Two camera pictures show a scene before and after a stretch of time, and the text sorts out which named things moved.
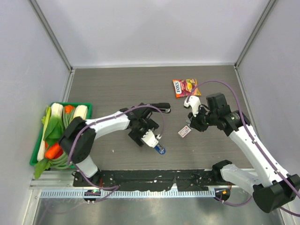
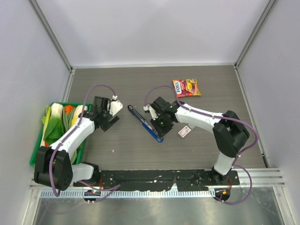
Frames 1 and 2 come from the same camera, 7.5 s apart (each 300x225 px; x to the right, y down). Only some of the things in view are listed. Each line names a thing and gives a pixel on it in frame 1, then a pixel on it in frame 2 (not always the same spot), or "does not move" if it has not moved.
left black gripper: [150, 125] -> [107, 124]
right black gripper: [195, 123] -> [161, 131]
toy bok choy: [52, 120] does not move
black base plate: [152, 180] does not move
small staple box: [184, 131] does not move
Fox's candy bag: [183, 87] does not move
